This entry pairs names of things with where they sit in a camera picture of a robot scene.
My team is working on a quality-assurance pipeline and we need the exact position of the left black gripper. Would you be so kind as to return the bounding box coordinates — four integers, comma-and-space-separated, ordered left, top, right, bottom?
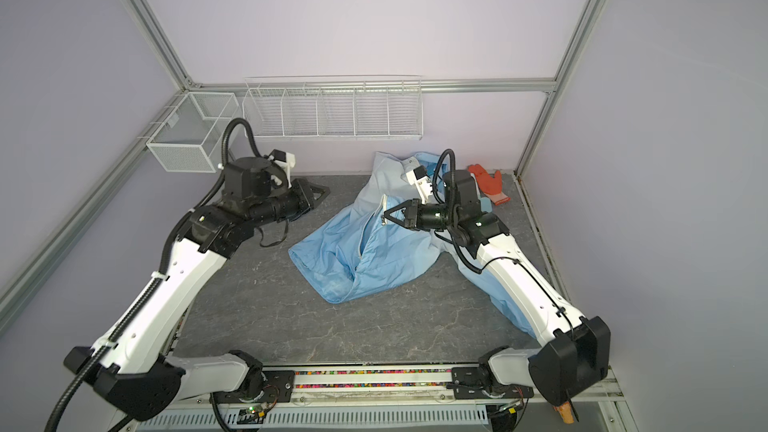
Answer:
250, 177, 331, 228

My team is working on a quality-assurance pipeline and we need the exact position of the light blue zip jacket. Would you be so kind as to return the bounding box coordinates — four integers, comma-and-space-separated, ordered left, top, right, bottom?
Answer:
289, 152, 535, 336

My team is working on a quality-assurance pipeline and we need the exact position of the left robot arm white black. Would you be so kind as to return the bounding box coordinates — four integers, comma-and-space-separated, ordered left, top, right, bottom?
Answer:
45, 118, 329, 431

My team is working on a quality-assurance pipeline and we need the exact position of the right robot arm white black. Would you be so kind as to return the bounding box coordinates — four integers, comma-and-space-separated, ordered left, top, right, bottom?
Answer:
384, 149, 611, 406

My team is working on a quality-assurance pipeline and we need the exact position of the white mesh box basket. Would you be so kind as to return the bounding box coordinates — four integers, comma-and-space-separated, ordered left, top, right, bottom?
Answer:
147, 92, 242, 173

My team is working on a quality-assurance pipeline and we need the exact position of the white ventilation grille strip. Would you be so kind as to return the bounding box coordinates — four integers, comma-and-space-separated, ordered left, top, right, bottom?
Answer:
136, 404, 490, 431

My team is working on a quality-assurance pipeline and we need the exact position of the small toy figure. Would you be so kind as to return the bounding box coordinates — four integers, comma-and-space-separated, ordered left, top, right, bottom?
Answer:
553, 402, 578, 425

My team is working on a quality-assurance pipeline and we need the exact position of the white wire wall shelf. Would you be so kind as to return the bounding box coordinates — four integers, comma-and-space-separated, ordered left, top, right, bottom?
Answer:
242, 75, 424, 139

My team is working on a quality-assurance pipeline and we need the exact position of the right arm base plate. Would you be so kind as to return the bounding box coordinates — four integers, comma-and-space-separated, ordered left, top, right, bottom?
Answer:
446, 365, 534, 400

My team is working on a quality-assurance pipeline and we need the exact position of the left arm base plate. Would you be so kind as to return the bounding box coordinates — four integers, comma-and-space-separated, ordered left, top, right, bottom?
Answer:
213, 369, 296, 404

